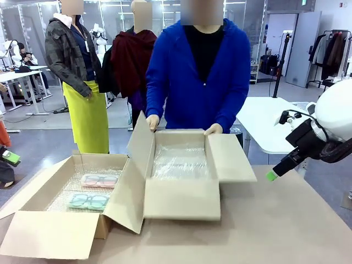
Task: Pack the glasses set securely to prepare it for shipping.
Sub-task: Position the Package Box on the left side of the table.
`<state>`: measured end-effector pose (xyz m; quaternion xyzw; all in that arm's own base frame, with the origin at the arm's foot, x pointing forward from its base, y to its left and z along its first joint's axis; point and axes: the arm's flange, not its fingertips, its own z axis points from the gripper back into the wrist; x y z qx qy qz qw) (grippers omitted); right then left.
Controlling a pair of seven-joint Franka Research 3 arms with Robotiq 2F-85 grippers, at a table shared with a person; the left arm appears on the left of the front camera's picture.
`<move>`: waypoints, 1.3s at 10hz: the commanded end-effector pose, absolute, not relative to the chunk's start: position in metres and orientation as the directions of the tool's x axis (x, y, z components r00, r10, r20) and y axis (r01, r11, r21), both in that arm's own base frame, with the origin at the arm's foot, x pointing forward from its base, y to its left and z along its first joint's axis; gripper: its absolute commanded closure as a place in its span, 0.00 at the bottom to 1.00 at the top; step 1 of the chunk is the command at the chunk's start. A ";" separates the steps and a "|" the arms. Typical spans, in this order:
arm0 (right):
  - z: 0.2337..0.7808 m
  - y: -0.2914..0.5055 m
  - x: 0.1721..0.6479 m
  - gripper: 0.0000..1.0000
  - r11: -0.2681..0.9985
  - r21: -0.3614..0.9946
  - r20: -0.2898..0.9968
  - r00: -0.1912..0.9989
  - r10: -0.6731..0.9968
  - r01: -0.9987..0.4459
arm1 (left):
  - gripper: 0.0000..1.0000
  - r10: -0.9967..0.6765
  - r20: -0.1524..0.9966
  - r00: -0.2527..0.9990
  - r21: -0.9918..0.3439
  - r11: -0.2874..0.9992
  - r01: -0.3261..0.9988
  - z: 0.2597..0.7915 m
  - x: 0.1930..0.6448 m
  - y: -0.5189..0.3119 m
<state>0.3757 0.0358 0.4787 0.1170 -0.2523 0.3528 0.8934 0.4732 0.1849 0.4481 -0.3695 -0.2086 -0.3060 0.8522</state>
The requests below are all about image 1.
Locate black utility cart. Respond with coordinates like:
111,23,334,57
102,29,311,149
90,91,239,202
320,78,344,92

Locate person in blue hoodie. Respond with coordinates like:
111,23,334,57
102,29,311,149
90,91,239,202
145,0,251,135

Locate clothes rack with coats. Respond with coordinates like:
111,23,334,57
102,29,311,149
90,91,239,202
306,29,352,89

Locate person's left forearm blue sleeve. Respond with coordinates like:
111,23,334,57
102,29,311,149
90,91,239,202
216,87,250,134

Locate white table with rounded corners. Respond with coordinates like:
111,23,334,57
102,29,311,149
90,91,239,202
235,96,320,177

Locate seated person with dark hair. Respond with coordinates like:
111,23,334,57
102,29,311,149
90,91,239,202
16,42,57,107

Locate mannequin camouflage jacket yellow skirt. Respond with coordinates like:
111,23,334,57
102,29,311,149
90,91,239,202
45,0,111,155

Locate person's right forearm blue sleeve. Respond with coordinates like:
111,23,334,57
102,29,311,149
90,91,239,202
145,79,167,119

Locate bubble wrap sheet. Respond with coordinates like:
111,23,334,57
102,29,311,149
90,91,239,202
45,169,123,212
151,142,210,182

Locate person's left hand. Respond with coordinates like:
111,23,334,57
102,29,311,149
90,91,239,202
203,123,224,137

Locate orange garment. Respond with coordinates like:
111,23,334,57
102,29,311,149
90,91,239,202
0,119,12,148

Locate pink glasses case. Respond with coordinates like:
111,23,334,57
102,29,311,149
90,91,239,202
80,173,119,189

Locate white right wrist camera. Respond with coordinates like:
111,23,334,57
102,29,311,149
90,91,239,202
274,109,296,128

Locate black tripod stand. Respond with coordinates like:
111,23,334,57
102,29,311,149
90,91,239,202
271,31,292,98

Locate leg in dark trousers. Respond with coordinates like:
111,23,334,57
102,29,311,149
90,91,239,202
0,158,15,188

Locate black bag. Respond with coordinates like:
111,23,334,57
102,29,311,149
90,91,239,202
98,46,120,97

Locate mannequin with maroon garment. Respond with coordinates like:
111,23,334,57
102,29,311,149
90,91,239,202
98,0,158,130

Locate mint green glasses case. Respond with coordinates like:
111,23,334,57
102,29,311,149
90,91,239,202
67,191,111,212

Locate black right arm cable sleeve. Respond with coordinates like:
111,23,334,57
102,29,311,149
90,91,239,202
318,139,352,163

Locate black stool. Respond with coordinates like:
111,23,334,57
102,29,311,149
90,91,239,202
229,126,245,150

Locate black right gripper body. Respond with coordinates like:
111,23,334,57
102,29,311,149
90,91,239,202
285,118,328,160

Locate person's right hand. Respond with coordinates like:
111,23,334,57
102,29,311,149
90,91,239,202
145,114,160,133

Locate wooden shoe rack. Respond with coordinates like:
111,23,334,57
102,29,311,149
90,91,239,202
249,63,260,85

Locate cardboard box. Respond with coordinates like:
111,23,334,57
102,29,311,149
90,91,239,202
126,109,258,222
0,150,146,261

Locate grey open door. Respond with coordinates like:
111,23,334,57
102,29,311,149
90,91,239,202
284,10,322,88

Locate black equipment cases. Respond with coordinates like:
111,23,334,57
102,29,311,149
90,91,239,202
260,54,278,76

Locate white desk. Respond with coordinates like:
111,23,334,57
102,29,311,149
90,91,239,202
0,65,53,116

